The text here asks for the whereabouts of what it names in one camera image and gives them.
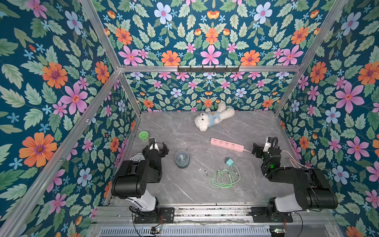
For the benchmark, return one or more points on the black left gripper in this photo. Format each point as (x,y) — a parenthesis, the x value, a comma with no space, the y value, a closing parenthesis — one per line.
(161,154)

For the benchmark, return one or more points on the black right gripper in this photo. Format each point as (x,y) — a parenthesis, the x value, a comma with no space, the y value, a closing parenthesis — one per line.
(260,149)

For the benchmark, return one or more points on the teal USB charger plug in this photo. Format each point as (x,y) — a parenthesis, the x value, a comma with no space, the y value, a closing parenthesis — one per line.
(229,162)

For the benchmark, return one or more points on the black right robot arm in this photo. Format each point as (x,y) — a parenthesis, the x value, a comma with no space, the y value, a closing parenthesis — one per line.
(311,189)

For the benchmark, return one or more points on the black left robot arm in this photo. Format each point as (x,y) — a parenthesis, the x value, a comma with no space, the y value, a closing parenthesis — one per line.
(131,180)

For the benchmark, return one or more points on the white alarm clock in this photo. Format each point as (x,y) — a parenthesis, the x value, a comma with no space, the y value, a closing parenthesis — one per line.
(137,157)

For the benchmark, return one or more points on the green round container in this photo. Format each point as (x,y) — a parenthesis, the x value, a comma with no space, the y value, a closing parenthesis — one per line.
(144,136)

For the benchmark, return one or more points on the pink power strip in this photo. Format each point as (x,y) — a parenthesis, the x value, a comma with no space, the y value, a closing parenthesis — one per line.
(227,145)

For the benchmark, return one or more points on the white teddy bear toy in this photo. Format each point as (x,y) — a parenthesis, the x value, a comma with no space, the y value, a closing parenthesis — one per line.
(210,118)

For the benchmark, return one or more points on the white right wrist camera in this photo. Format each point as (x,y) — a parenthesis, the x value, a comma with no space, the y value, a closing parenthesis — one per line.
(268,142)

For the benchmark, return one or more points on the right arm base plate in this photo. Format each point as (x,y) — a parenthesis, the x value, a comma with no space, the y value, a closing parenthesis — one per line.
(264,215)

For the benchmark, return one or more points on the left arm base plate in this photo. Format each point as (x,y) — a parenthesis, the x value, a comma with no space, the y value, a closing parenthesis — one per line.
(161,215)

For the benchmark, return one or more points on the black wall hook rail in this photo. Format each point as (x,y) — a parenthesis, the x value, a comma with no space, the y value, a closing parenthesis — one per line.
(208,69)

